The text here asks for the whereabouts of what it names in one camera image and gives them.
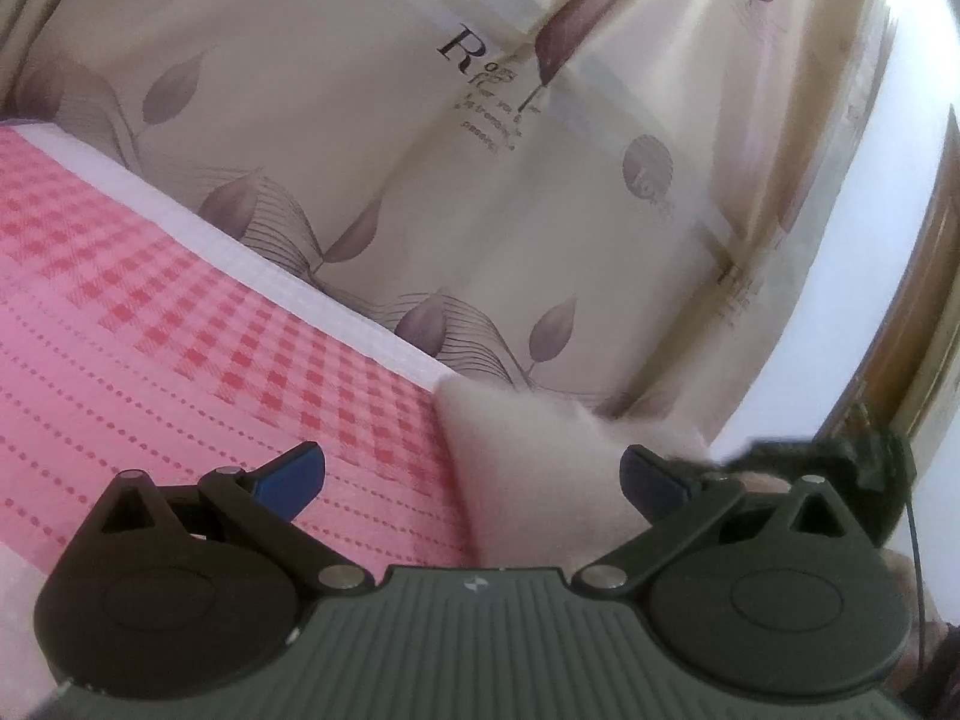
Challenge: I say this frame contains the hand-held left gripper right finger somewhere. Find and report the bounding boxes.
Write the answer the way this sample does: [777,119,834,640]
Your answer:
[572,444,852,601]

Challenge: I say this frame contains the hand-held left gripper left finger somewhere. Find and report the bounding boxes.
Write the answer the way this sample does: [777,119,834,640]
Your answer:
[97,439,376,601]

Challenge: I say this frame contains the beige small shirt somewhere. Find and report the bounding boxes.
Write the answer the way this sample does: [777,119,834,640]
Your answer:
[433,375,717,571]

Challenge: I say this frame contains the wooden door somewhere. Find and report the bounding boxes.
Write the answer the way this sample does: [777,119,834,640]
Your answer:
[817,101,960,462]

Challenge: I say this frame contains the pink checkered bedsheet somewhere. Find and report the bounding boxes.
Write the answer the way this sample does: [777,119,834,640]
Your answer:
[0,116,488,698]

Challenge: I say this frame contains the beige leaf-print curtain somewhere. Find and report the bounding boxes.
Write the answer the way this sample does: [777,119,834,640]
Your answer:
[0,0,905,451]

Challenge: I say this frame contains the black cable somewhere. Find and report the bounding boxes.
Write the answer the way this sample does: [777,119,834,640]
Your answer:
[904,495,929,680]

